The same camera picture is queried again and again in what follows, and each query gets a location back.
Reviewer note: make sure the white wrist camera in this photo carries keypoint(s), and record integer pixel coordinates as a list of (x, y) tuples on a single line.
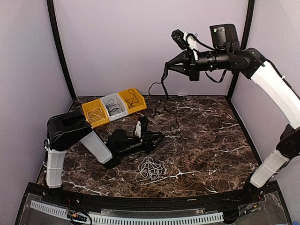
[(186, 41), (141, 126)]

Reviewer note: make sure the left black frame post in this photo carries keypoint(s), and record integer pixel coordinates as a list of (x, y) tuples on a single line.
[(59, 49)]

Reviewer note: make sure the black front rail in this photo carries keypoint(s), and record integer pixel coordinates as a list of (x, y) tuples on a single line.
[(227, 201)]

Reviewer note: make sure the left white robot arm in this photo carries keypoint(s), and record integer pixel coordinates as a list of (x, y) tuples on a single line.
[(66, 130)]

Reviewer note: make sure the yellow plastic bin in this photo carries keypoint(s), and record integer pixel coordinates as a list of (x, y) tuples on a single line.
[(133, 100), (95, 113)]

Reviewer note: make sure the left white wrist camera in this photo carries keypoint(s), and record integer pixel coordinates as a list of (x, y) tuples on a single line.
[(141, 126)]

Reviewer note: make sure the right yellow plastic bin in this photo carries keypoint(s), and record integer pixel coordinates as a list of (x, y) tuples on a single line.
[(133, 100)]

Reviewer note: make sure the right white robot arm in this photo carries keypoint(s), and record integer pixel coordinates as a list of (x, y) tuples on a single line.
[(227, 55)]

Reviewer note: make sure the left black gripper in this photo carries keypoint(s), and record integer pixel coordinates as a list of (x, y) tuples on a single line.
[(149, 144)]

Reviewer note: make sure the left yellow plastic bin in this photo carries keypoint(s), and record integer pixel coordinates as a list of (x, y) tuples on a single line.
[(95, 113)]

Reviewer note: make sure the grey plastic bin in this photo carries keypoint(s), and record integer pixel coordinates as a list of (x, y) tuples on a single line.
[(114, 106)]

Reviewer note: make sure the white slotted cable duct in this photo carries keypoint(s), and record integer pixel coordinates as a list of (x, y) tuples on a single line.
[(126, 217)]

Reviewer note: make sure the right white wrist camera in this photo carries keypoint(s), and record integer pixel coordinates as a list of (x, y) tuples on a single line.
[(186, 41)]

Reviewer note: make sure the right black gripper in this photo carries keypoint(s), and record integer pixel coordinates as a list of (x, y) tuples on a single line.
[(191, 70)]

